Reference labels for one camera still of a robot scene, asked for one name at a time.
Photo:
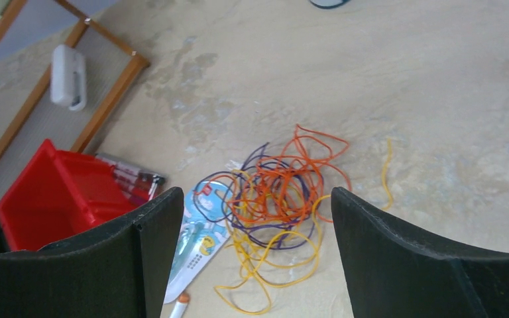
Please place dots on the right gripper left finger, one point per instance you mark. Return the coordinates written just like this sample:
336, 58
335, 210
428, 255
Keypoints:
118, 269

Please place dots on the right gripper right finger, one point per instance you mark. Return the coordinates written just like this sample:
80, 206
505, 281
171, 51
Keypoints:
393, 268

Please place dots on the white orange pen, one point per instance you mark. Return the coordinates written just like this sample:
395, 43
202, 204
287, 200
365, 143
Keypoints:
180, 305

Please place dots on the dark red foil packet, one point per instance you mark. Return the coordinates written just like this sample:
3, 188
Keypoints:
138, 184

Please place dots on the blue toothbrush blister pack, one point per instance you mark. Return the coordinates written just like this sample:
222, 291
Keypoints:
203, 232

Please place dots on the red plastic bin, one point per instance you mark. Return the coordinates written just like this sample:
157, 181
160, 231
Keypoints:
59, 194

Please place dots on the wooden shelf rack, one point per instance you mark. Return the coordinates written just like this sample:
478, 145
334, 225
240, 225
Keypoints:
136, 65

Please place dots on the white stapler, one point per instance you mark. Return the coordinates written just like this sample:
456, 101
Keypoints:
68, 78

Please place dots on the blue lidded jar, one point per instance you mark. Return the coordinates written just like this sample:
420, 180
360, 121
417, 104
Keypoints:
328, 4

